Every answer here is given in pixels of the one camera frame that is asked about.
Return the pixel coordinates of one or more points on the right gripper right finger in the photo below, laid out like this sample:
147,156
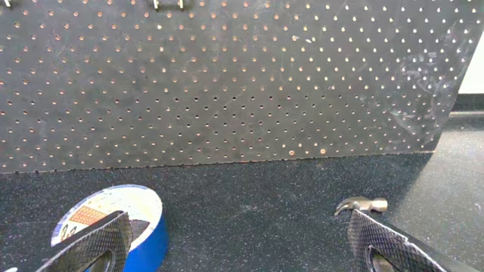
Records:
378,234

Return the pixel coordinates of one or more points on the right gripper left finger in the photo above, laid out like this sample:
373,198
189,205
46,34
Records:
109,234

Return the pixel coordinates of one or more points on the hammer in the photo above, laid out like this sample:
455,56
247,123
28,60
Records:
363,204

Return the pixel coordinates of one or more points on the roll of blue tape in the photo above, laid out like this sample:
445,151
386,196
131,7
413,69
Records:
151,242

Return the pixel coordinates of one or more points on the black pegboard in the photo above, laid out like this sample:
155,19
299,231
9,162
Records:
227,75

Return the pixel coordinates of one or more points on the metal hook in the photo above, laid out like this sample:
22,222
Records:
155,4

